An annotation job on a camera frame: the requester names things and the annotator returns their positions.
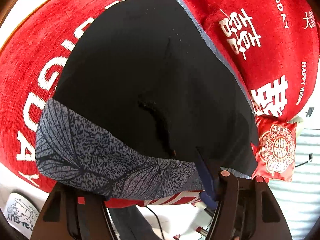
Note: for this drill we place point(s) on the black pants with patterned waistband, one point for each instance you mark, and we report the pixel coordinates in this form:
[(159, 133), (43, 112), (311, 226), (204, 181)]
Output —
[(142, 95)]

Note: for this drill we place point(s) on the person's legs in jeans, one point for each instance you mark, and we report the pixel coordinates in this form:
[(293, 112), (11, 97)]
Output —
[(131, 224)]

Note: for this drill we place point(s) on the white cartoon slipper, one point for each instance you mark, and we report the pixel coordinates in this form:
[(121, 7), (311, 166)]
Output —
[(21, 214)]

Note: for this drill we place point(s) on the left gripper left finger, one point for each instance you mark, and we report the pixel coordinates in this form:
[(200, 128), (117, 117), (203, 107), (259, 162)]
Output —
[(69, 213)]

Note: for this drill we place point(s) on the red embroidered small cushion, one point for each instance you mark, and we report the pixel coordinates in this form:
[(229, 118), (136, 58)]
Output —
[(275, 152)]

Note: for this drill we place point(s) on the red sofa cover with characters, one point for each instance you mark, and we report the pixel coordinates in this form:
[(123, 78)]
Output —
[(272, 45)]

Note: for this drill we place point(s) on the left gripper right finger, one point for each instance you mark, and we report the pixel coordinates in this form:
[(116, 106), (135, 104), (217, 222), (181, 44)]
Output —
[(243, 208)]

